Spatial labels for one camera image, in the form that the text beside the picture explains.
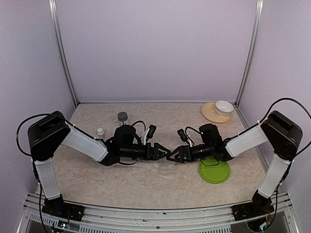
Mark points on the clear plastic pill organizer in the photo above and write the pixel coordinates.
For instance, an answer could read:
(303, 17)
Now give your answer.
(166, 167)

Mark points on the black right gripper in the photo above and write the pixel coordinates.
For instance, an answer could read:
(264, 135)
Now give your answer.
(182, 149)

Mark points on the white ceramic bowl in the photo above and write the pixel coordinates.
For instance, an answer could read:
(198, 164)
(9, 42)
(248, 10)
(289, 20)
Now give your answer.
(224, 108)

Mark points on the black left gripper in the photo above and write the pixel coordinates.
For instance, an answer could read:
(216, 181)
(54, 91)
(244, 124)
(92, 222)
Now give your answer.
(155, 156)

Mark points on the grey-capped orange pill bottle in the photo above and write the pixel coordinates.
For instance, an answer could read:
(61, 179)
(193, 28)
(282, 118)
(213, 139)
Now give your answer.
(122, 118)

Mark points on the left aluminium frame post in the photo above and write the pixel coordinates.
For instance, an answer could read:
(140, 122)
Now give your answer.
(61, 51)

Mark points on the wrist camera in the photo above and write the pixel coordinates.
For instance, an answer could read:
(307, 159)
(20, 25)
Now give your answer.
(148, 134)
(185, 137)

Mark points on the green plate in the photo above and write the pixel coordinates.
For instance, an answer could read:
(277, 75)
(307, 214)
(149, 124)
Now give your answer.
(214, 171)

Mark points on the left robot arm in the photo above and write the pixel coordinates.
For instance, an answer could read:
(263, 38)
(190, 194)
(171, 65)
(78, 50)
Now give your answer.
(53, 131)

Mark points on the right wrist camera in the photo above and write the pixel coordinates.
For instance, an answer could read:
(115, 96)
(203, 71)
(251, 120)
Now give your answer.
(185, 137)

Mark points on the small white pill bottle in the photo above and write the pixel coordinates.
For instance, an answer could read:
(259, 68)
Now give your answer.
(100, 133)

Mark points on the right aluminium frame post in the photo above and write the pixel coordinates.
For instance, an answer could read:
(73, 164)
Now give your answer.
(251, 52)

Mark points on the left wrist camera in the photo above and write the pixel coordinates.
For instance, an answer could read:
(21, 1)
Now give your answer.
(148, 134)

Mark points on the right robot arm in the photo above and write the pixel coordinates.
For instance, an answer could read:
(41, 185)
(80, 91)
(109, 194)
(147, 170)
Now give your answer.
(283, 135)

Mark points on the front aluminium rail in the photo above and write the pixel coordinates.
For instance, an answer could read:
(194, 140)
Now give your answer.
(102, 219)

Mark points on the beige wooden plate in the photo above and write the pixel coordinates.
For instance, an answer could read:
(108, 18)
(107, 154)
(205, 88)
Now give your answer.
(208, 110)

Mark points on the aluminium frame post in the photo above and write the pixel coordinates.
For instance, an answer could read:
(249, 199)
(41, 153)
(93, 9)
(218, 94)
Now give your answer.
(61, 51)
(251, 52)

